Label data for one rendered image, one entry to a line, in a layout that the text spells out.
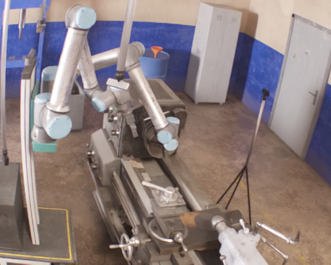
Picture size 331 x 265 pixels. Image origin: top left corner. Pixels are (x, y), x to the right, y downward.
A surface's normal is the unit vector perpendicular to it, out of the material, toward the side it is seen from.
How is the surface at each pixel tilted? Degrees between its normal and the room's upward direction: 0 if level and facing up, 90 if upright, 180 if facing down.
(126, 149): 90
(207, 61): 90
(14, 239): 90
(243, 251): 0
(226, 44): 90
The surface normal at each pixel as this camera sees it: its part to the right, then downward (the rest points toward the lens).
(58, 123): 0.56, 0.54
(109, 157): -0.36, -0.71
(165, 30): 0.36, 0.50
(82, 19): 0.62, 0.34
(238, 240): 0.16, -0.87
